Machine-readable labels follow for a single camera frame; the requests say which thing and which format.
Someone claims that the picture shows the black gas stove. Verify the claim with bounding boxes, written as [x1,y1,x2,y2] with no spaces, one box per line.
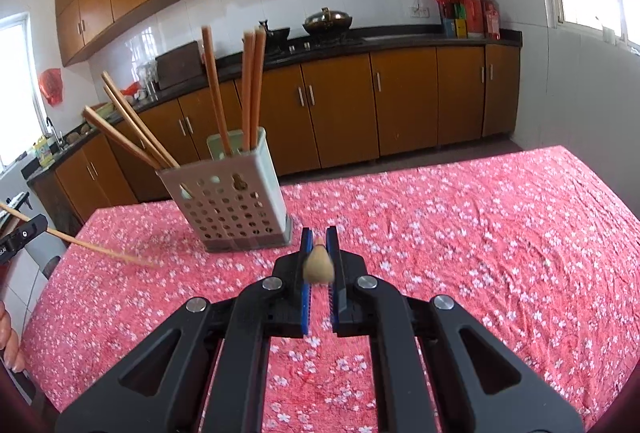
[262,38,366,60]

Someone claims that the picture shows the white appliance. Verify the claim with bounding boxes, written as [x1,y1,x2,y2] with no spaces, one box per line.
[0,190,66,314]

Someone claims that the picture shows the red bag with seasoning bottles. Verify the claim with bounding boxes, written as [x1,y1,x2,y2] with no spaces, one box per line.
[432,0,502,41]

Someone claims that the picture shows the small window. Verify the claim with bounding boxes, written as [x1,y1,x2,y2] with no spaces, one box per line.
[0,13,48,174]

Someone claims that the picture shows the bamboo chopstick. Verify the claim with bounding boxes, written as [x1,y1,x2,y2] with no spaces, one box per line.
[201,26,234,154]
[249,26,268,150]
[102,86,168,168]
[0,202,163,268]
[302,237,335,286]
[241,30,257,152]
[82,106,162,170]
[101,71,181,168]

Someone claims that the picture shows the yellow dish soap bottle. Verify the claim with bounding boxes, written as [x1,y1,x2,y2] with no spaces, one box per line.
[34,135,55,166]

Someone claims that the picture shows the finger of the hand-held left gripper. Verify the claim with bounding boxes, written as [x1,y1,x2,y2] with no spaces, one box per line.
[0,214,49,264]

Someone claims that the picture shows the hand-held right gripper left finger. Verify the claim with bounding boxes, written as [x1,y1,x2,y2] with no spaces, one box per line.
[55,227,315,433]

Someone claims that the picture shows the dark wooden cutting board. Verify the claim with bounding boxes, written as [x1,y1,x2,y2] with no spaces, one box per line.
[155,40,207,91]

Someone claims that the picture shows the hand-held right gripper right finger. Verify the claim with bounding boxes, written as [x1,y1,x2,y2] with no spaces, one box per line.
[325,227,585,433]

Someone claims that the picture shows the person's left hand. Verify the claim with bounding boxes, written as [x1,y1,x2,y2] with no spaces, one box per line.
[0,299,25,374]

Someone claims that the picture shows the metal faucet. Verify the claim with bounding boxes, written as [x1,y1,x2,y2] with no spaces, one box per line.
[45,115,65,148]

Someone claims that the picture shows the perforated green chopstick holder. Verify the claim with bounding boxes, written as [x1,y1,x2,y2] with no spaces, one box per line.
[156,127,294,254]

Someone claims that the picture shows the glass jars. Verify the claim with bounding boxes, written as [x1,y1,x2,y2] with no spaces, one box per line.
[134,60,161,96]

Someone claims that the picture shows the red floral tablecloth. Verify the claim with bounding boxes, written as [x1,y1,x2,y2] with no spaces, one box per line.
[17,145,640,433]

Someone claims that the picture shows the red plastic bag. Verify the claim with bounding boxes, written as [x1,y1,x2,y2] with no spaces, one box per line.
[39,68,63,106]

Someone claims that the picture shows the lidded black wok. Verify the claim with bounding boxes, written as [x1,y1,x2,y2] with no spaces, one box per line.
[302,7,354,36]

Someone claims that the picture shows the wooden lower kitchen cabinets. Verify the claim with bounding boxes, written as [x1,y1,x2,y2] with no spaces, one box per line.
[27,44,522,224]

